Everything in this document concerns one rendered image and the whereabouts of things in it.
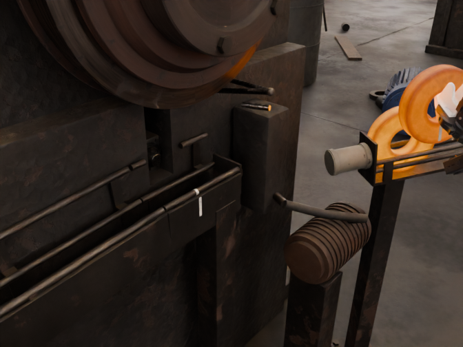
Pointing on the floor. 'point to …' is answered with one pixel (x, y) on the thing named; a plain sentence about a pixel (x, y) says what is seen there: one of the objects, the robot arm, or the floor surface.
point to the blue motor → (403, 78)
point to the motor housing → (319, 274)
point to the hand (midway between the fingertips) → (440, 96)
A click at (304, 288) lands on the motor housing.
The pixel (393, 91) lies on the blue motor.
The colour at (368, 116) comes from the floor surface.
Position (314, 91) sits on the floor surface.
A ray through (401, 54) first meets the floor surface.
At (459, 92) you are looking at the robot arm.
